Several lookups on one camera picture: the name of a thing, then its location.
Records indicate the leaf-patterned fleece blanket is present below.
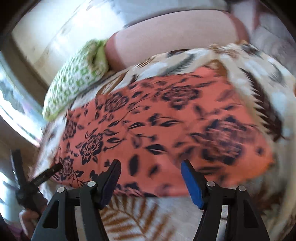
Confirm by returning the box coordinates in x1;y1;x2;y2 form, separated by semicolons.
31;44;295;240

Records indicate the person's left hand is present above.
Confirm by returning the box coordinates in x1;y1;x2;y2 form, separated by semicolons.
18;196;49;239

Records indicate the patterned glass window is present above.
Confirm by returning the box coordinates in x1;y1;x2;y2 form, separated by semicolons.
1;54;47;147

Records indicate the grey striped cloth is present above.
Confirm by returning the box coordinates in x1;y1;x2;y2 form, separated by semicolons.
250;26;295;76

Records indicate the pink bolster pillow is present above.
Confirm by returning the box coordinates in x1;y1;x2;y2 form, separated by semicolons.
104;10;249;71

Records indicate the grey pillow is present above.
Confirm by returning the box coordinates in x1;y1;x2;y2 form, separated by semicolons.
110;0;228;26

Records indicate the orange floral garment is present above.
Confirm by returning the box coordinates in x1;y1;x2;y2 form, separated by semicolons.
53;67;273;197

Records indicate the green white patterned pillow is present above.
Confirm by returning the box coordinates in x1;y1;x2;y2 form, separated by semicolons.
42;39;109;121

